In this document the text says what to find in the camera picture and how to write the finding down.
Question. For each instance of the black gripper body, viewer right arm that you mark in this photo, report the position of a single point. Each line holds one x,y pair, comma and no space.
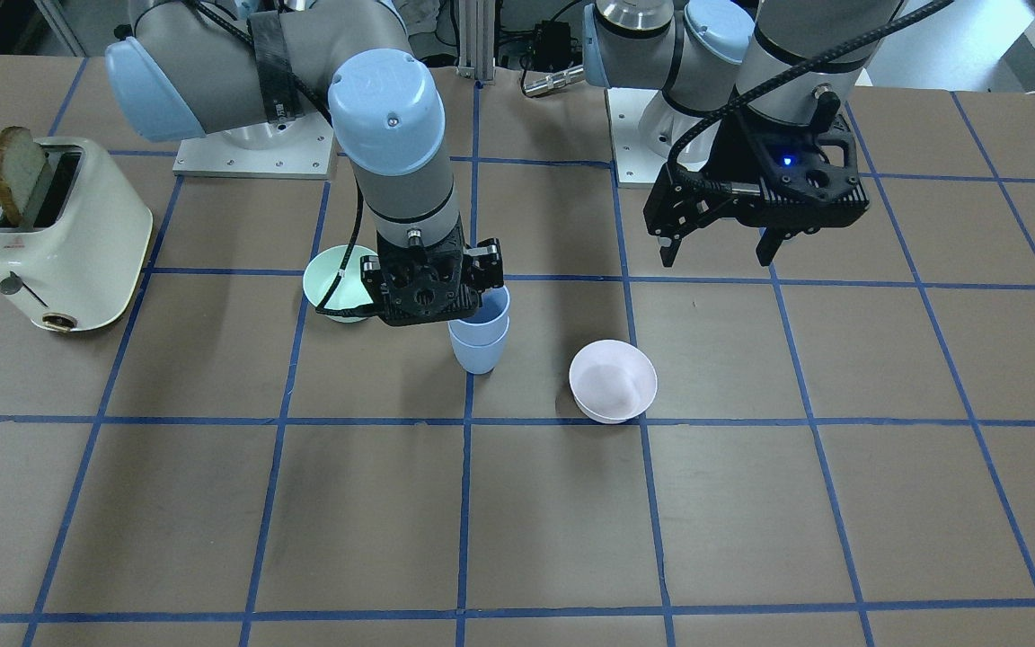
737,153

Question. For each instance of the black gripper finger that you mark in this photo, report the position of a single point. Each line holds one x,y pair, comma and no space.
484,266
769,244
669,247

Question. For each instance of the black gripper body, viewer left arm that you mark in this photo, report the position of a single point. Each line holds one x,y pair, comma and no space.
488,267

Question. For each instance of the cream toaster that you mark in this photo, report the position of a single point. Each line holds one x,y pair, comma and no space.
76,268

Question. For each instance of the light blue cup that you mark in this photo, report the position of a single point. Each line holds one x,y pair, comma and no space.
488,324
478,349

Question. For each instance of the pink bowl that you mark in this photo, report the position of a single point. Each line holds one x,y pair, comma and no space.
612,381

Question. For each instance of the metal base plate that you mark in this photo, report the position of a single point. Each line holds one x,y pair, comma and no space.
643,127
298,150

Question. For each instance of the slice of toast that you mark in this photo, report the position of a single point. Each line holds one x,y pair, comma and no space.
24,173

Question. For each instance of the light blue cup on table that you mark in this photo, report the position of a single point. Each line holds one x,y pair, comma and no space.
478,349

